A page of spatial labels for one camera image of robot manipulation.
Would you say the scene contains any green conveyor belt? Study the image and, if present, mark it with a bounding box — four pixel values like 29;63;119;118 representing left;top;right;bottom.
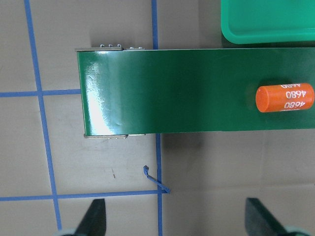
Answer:
76;47;315;138

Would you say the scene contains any green plastic tray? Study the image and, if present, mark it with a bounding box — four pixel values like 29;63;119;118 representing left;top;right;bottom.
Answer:
220;0;315;44

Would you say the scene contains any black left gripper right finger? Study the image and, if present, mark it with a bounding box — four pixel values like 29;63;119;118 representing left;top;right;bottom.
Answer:
244;197;308;236

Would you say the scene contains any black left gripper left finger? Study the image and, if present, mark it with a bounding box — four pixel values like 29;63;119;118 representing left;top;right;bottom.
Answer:
75;199;106;236

